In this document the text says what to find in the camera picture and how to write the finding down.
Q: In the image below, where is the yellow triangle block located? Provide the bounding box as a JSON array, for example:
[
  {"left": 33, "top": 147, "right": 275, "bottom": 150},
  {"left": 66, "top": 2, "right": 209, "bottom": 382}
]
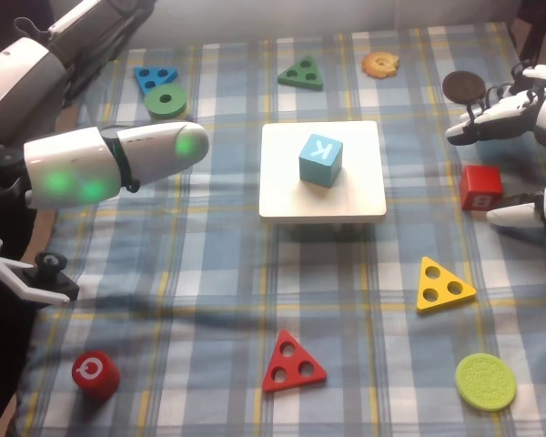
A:
[{"left": 416, "top": 256, "right": 478, "bottom": 314}]

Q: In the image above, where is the green wooden ring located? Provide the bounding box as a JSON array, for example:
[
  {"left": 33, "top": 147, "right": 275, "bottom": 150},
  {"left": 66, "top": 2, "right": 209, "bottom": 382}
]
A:
[{"left": 143, "top": 84, "right": 188, "bottom": 120}]

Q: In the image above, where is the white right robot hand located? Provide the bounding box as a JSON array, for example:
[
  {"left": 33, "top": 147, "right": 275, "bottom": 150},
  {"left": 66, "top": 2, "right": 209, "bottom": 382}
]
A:
[{"left": 444, "top": 63, "right": 546, "bottom": 234}]

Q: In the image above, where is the green sandwich cookie toy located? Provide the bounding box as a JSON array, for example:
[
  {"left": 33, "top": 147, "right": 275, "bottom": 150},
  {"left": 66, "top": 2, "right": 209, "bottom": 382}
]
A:
[{"left": 454, "top": 352, "right": 518, "bottom": 413}]

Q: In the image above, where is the red letter cube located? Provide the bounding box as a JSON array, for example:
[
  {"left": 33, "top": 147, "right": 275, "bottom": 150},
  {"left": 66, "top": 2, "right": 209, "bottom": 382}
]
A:
[{"left": 459, "top": 164, "right": 504, "bottom": 211}]

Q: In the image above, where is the blue triangle block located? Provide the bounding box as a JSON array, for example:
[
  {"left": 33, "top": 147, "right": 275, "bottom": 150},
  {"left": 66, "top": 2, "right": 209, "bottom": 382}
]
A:
[{"left": 132, "top": 66, "right": 179, "bottom": 97}]

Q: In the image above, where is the small white table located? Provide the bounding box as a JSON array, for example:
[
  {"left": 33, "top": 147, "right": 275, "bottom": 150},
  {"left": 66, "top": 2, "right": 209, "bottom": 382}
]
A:
[{"left": 258, "top": 120, "right": 388, "bottom": 240}]

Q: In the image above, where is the red triangle block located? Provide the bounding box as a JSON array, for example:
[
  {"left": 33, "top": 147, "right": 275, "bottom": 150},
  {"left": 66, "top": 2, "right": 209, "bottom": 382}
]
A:
[{"left": 261, "top": 330, "right": 328, "bottom": 393}]

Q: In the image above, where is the dark chocolate cookie toy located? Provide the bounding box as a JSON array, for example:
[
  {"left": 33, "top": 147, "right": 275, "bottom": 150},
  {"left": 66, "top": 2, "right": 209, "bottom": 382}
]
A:
[{"left": 441, "top": 70, "right": 487, "bottom": 105}]

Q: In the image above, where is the tan biscuit toy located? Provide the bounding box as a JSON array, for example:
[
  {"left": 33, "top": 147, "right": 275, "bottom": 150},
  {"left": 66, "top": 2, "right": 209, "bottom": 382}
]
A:
[{"left": 361, "top": 50, "right": 400, "bottom": 81}]

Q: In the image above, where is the red wooden cylinder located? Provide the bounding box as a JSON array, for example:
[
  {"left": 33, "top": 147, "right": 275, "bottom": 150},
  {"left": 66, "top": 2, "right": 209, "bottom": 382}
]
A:
[{"left": 71, "top": 350, "right": 121, "bottom": 401}]

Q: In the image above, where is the green triangle block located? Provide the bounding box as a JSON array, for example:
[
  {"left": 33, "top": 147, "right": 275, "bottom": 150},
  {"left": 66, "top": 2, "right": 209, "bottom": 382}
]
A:
[{"left": 277, "top": 55, "right": 324, "bottom": 91}]

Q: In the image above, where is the blue letter block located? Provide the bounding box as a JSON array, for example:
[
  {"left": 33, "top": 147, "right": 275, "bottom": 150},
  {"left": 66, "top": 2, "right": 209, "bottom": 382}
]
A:
[{"left": 298, "top": 133, "right": 344, "bottom": 189}]

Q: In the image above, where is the blue plaid tablecloth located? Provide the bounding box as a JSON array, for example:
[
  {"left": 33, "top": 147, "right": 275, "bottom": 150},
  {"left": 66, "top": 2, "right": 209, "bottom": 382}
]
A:
[{"left": 13, "top": 22, "right": 546, "bottom": 437}]

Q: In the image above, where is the black tripod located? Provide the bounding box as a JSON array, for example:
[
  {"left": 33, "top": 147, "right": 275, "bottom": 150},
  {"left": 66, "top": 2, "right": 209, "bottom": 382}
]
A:
[{"left": 511, "top": 0, "right": 546, "bottom": 69}]

